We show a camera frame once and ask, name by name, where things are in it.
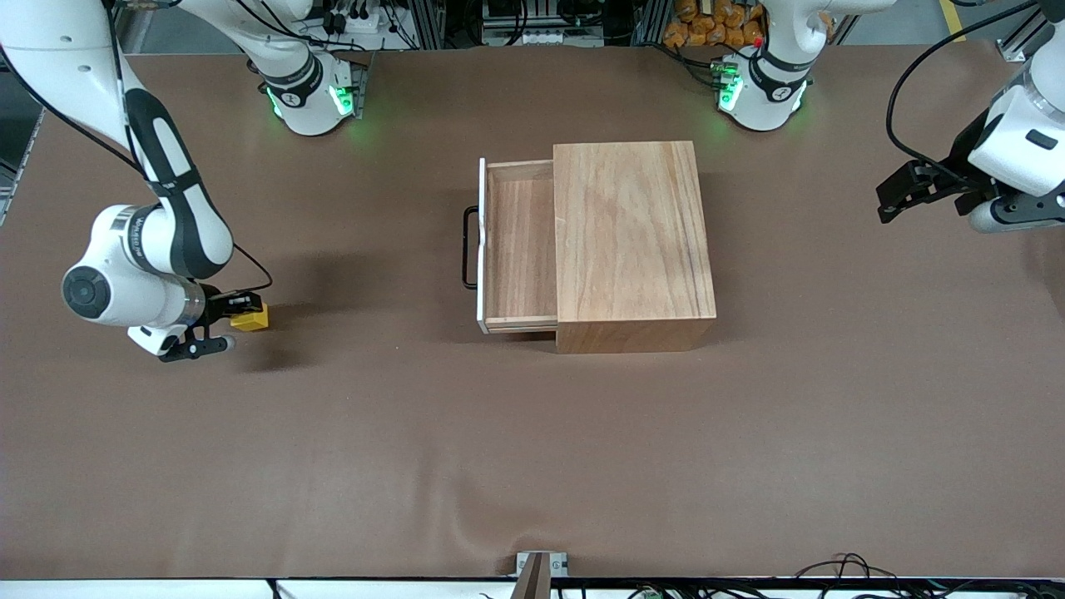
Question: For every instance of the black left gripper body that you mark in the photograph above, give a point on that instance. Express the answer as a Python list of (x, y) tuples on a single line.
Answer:
[(955, 169)]

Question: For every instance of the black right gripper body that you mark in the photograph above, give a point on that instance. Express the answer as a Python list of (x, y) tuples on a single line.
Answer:
[(215, 305)]

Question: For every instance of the yellow cube block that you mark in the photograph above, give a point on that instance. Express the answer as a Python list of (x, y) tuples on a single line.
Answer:
[(252, 323)]

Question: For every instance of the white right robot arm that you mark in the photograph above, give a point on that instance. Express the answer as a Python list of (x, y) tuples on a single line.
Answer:
[(150, 249)]

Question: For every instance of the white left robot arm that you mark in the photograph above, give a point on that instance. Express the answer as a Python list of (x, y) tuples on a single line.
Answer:
[(765, 104)]

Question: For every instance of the brown table cloth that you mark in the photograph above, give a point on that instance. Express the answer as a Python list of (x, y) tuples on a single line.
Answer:
[(416, 416)]

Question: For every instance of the pile of orange objects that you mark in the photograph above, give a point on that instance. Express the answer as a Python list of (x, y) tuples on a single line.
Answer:
[(699, 33)]

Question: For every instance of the wooden cabinet box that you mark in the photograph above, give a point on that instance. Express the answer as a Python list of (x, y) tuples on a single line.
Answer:
[(632, 241)]

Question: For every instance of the power strip with black plugs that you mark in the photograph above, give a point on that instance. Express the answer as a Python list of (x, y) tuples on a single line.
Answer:
[(354, 21)]

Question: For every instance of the white power strip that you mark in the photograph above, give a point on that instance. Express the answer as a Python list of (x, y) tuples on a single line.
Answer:
[(553, 37)]

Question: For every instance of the aluminium frame profile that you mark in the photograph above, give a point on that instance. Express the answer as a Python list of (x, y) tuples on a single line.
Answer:
[(1013, 51)]

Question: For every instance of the grey metal rail stub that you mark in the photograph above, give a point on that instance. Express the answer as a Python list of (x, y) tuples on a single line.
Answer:
[(5, 208)]

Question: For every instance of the arm base mounting bracket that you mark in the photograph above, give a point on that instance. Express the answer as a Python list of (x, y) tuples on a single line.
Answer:
[(364, 71)]

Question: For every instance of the aluminium frame post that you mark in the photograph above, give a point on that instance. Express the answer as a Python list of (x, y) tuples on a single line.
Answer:
[(653, 21), (428, 25)]

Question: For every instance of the metal table clamp bracket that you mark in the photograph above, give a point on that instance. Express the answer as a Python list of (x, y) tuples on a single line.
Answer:
[(541, 566)]

